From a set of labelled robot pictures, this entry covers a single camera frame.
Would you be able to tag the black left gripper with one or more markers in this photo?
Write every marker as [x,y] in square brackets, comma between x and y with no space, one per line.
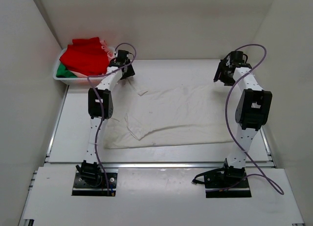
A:
[130,73]

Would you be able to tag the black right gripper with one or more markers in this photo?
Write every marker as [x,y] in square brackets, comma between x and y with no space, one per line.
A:
[222,67]

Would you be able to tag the white t shirt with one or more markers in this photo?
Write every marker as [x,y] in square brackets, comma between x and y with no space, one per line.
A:
[184,115]

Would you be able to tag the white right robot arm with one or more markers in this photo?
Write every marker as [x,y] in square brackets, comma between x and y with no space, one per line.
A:
[251,112]

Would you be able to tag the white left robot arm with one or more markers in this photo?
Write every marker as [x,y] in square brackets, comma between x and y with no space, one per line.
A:
[100,102]

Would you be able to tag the pink t shirt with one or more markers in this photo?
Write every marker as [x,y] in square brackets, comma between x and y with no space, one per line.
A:
[94,60]

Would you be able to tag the white plastic laundry basket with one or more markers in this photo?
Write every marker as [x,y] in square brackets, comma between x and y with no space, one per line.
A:
[76,80]

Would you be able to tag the red t shirt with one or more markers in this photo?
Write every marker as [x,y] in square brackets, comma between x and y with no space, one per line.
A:
[74,51]

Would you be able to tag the green t shirt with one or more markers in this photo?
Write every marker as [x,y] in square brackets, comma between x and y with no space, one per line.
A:
[63,72]

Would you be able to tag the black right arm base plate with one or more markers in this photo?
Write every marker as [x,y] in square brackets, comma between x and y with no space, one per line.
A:
[224,182]

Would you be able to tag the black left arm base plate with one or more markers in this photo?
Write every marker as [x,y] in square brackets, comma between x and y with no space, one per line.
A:
[82,186]

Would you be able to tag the aluminium table rail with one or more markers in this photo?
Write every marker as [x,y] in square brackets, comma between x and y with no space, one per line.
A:
[70,140]

